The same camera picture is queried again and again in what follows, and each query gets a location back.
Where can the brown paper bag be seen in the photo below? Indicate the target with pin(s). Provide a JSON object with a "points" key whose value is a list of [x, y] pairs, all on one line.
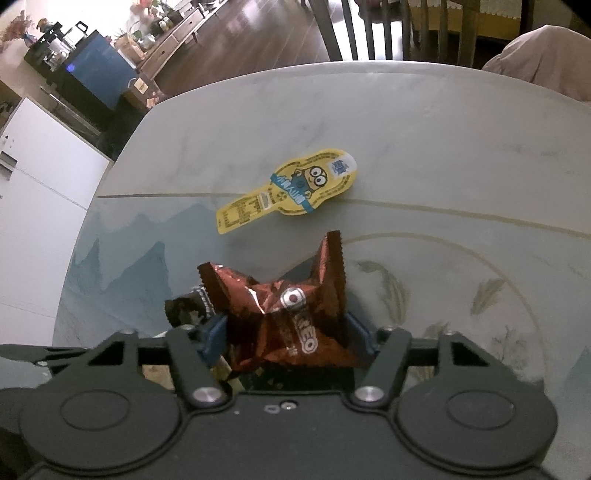
{"points": [[143, 90]]}

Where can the wooden dining chair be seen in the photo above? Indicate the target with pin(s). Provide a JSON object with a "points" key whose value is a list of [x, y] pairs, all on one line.
{"points": [[369, 27]]}

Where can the brown foil snack packet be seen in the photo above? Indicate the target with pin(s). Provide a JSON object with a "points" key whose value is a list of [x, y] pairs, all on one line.
{"points": [[286, 323]]}

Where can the white cabinet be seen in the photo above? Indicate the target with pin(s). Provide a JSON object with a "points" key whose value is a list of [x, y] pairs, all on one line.
{"points": [[41, 212]]}

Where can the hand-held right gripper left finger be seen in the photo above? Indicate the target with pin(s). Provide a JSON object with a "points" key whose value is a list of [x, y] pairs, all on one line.
{"points": [[211, 334]]}

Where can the black snack packet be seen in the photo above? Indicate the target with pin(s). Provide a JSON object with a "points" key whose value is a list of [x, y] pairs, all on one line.
{"points": [[184, 309]]}

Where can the wooden television cabinet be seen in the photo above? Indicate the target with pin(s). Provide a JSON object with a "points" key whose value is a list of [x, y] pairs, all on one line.
{"points": [[184, 37]]}

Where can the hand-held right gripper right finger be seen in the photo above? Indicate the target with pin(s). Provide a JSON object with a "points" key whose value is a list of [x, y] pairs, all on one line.
{"points": [[364, 344]]}

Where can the yellow cartoon snack packet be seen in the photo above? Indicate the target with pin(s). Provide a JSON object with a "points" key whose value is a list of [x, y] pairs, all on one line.
{"points": [[295, 189]]}

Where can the pink chair cushion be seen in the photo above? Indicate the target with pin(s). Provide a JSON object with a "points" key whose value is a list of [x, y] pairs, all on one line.
{"points": [[545, 60]]}

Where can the black cabinet with blue panel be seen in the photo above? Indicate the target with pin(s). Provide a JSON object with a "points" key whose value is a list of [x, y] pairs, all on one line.
{"points": [[97, 69]]}

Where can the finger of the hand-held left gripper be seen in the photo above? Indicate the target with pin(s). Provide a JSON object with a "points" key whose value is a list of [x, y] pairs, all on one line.
{"points": [[27, 362]]}

